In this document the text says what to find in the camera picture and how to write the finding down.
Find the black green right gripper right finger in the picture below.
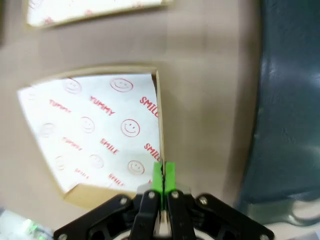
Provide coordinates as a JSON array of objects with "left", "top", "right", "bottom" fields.
[{"left": 163, "top": 161, "right": 275, "bottom": 240}]

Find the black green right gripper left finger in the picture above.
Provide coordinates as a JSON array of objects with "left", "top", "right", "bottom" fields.
[{"left": 53, "top": 161, "right": 165, "bottom": 240}]

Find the white smiley print paper liner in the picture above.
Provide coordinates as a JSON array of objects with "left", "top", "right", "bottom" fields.
[
  {"left": 27, "top": 0, "right": 164, "bottom": 26},
  {"left": 16, "top": 72, "right": 161, "bottom": 195}
]

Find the dark plastic tray with handles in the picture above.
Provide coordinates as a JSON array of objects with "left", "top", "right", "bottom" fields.
[{"left": 234, "top": 0, "right": 320, "bottom": 227}]

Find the brown cardboard food box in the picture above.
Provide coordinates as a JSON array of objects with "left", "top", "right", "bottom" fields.
[
  {"left": 24, "top": 0, "right": 176, "bottom": 32},
  {"left": 16, "top": 65, "right": 166, "bottom": 211}
]

